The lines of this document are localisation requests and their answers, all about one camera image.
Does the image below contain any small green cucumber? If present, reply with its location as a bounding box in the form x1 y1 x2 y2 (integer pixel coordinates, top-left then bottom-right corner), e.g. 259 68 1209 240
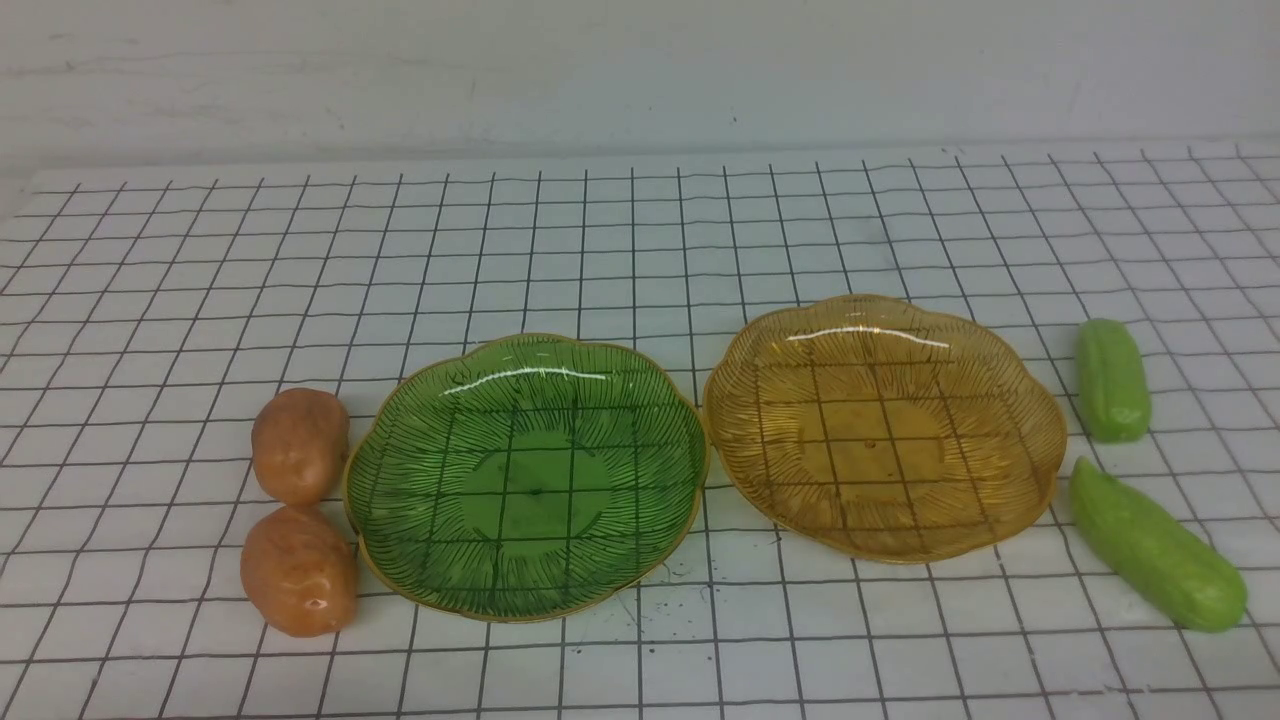
1075 318 1152 445

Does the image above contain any brown potato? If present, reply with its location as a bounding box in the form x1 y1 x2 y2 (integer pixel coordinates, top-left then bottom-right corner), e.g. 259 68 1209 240
251 387 349 506
239 506 358 638

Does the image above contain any amber glass plate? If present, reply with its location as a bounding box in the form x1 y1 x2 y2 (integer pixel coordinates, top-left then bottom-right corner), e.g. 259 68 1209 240
703 293 1068 564

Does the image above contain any green glass plate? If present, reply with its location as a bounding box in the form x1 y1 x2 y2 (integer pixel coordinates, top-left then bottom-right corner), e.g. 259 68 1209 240
342 333 710 623

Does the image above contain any large green cucumber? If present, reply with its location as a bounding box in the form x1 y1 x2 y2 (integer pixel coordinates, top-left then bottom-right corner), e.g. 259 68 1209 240
1068 456 1248 633

